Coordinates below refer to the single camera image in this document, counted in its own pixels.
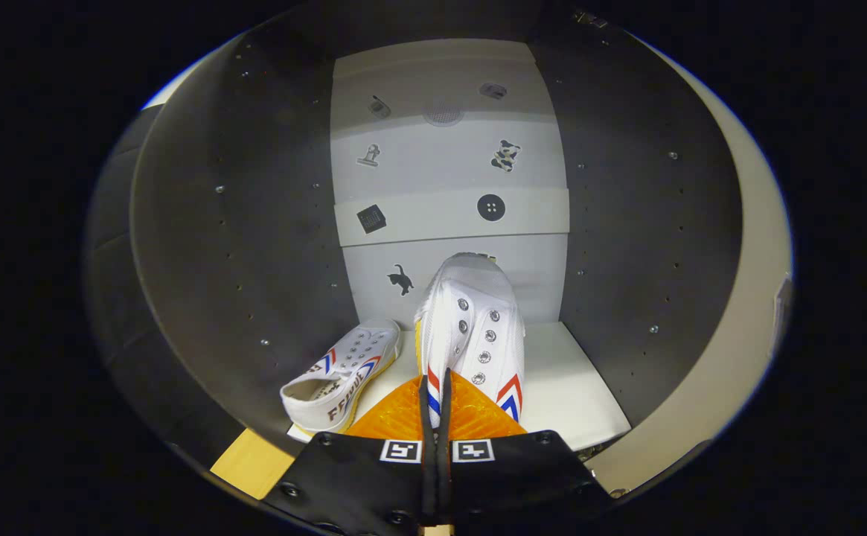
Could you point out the dark grey shoe cabinet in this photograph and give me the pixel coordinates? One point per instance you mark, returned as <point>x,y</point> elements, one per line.
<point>254,223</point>

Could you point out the white canvas shoe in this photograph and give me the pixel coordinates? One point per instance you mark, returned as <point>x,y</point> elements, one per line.
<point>478,298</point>
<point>359,350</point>

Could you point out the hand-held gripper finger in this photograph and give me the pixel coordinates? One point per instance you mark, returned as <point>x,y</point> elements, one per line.
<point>428,484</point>
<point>444,484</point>

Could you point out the black backdrop cloth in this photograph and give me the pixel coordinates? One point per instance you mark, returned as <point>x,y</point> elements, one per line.
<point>109,283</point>

